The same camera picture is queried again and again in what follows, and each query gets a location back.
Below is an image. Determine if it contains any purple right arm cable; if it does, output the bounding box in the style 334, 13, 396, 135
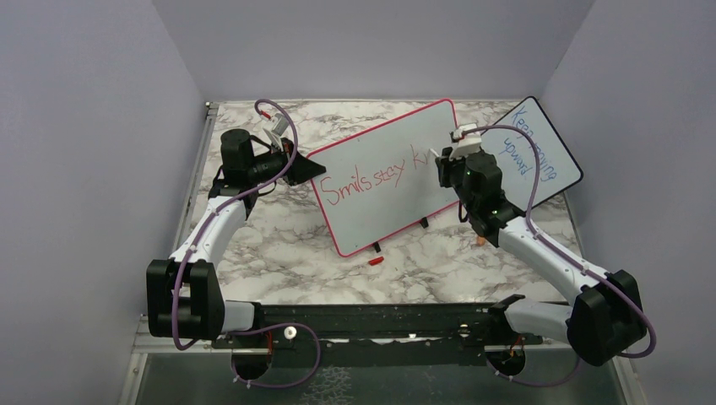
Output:
458, 123, 658, 388

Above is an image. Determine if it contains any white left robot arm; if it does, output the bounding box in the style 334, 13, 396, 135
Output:
146, 129, 327, 347

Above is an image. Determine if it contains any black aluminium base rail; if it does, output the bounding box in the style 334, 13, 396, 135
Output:
118, 301, 644, 405

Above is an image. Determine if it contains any red marker cap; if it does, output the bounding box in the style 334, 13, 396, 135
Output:
368, 256, 384, 266

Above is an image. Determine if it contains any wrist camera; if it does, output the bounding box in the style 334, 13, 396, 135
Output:
448, 123, 481, 160
262, 113, 289, 151

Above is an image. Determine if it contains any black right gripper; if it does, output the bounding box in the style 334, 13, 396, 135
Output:
437, 145, 478, 212

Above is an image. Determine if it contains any black wire whiteboard stand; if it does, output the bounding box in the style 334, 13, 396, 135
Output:
371, 217, 429, 253

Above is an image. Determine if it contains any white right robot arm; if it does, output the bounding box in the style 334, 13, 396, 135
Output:
435, 147, 653, 366

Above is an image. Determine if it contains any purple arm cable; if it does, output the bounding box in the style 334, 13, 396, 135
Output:
171, 99, 323, 391
458, 123, 658, 388

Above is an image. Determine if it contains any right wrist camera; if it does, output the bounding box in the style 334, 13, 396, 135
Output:
448, 123, 481, 160

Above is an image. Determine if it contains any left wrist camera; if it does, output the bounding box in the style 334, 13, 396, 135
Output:
262, 113, 289, 151

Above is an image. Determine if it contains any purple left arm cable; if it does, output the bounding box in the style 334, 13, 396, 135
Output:
171, 99, 323, 391

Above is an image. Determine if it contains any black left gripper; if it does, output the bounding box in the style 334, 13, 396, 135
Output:
248, 137, 326, 186

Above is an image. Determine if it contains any pink framed whiteboard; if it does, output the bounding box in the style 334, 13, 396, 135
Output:
307, 99, 458, 257

